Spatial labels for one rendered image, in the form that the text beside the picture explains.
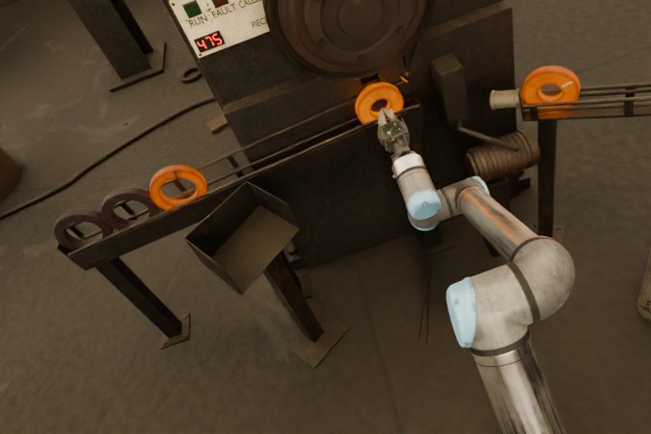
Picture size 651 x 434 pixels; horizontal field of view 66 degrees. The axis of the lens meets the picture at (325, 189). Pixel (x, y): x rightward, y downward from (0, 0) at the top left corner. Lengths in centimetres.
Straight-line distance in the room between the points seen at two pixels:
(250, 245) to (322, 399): 65
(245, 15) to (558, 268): 106
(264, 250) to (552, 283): 86
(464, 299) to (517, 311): 9
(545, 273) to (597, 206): 129
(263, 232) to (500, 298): 85
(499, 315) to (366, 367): 102
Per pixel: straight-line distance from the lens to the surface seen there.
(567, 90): 164
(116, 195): 178
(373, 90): 161
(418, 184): 139
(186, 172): 170
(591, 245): 215
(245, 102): 167
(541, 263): 101
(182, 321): 236
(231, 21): 155
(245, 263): 156
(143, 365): 236
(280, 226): 158
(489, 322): 98
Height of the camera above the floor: 171
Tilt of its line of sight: 43 degrees down
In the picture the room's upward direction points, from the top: 23 degrees counter-clockwise
